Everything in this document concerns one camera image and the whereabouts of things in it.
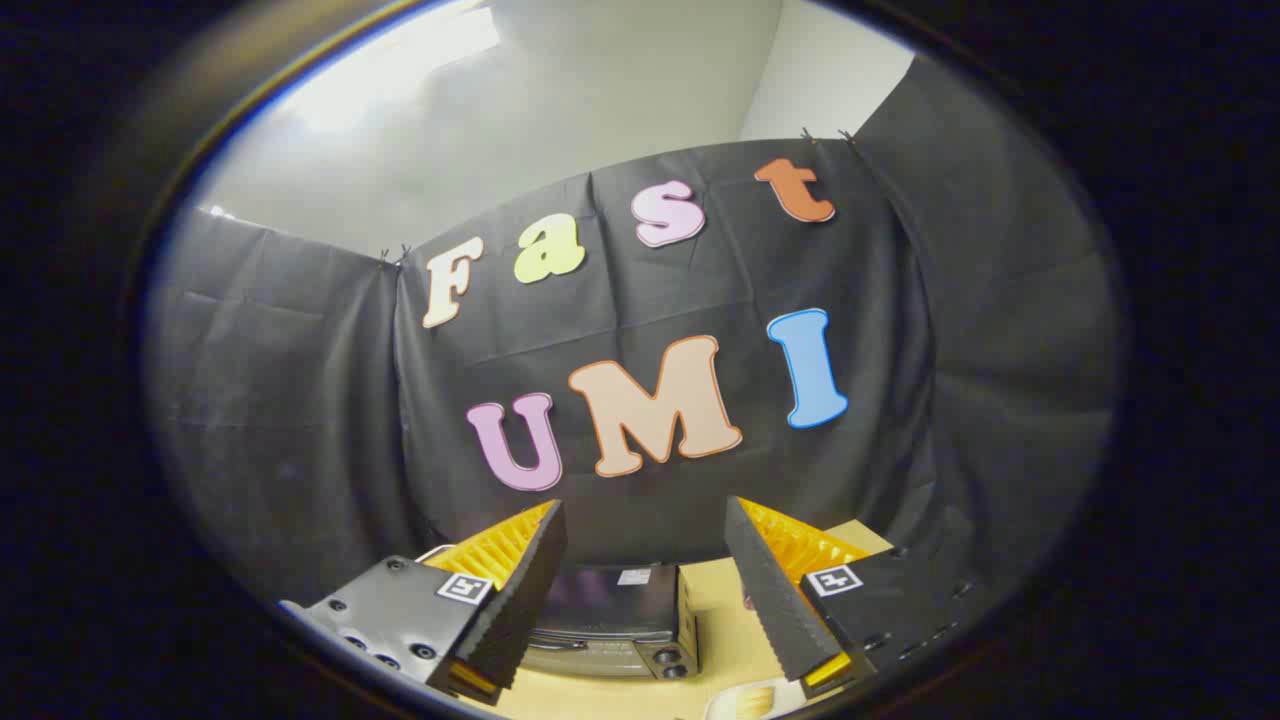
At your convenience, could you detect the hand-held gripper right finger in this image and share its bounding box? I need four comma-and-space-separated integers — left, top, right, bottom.
724, 496, 986, 701

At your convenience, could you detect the black toaster oven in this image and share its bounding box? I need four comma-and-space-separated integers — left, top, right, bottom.
518, 563, 701, 681

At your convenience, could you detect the white square plate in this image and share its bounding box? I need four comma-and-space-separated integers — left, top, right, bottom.
703, 676, 813, 720

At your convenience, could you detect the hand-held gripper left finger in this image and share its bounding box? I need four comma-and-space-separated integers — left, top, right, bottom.
278, 500, 569, 706

